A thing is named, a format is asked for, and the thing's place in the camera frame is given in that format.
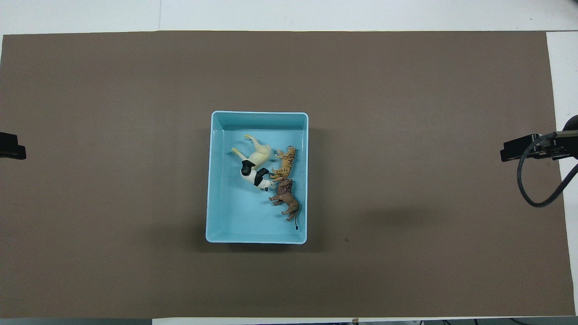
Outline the brown table mat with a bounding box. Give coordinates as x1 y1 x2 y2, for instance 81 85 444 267
0 30 576 319

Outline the cream horse toy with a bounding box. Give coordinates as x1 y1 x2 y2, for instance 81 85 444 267
231 133 274 171

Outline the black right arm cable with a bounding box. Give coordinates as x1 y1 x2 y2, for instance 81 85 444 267
517 132 578 209

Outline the brown lion toy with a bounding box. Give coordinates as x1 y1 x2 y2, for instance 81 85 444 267
268 178 302 231

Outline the black white panda toy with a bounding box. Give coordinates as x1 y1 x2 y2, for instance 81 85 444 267
240 159 275 192

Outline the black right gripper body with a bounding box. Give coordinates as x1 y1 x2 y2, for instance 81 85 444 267
499 130 578 163

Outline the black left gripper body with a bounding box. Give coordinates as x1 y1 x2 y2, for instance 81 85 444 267
0 132 27 160

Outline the orange striped tiger toy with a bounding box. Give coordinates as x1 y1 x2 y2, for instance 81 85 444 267
270 145 297 181

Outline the light blue storage box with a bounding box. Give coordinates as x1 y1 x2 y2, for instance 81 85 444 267
205 111 309 245

